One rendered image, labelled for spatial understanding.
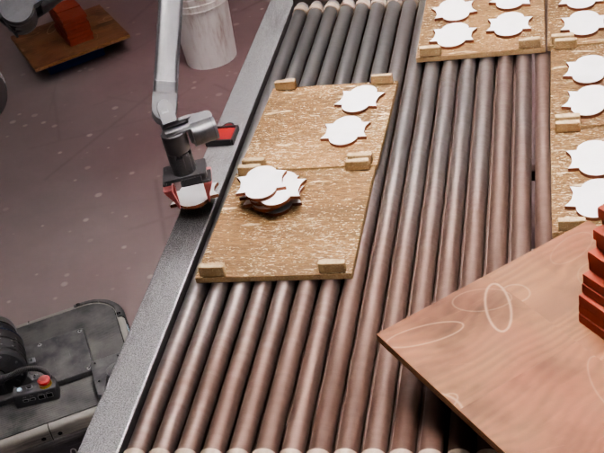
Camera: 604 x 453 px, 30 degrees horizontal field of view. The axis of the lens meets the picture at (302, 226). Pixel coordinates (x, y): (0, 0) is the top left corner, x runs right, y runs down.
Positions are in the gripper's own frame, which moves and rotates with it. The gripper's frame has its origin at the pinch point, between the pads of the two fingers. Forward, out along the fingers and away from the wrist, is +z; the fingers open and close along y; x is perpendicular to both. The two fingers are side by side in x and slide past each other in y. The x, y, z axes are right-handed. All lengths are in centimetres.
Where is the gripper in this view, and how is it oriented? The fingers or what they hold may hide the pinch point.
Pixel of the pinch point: (194, 201)
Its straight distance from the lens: 265.8
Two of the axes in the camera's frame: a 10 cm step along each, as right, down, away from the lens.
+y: 9.8, -2.2, -0.3
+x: -1.0, -5.7, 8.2
